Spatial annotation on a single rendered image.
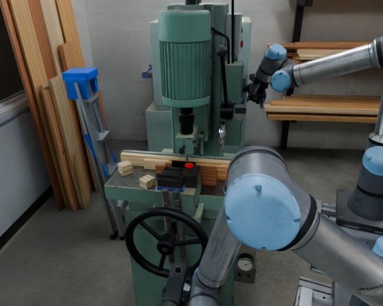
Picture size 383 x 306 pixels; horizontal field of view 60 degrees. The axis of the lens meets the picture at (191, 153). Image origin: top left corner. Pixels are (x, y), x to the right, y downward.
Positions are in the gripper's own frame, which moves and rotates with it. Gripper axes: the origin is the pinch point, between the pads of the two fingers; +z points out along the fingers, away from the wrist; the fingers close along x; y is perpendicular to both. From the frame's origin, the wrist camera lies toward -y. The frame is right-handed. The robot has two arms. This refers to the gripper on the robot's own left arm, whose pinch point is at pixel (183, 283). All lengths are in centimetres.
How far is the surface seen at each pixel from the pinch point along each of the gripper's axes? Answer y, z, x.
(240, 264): -3.9, 18.0, 17.4
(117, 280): 32, 87, -55
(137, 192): -26.7, 12.0, -22.5
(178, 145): -45.8, 14.1, -9.0
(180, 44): -76, -8, -7
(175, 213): -22.8, -7.1, -3.1
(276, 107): -103, 197, 37
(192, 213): -22.2, 3.6, 0.3
